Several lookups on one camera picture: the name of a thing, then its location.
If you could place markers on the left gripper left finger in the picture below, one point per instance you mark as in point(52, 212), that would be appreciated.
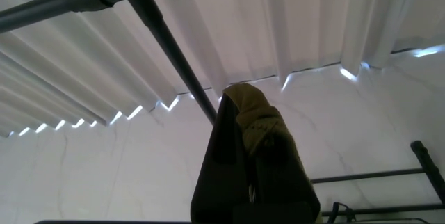
point(222, 182)

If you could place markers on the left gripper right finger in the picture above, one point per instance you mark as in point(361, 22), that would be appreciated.
point(281, 196)

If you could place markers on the white curtain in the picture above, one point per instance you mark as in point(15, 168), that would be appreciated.
point(243, 25)

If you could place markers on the green shirt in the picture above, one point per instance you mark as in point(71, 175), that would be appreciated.
point(253, 112)

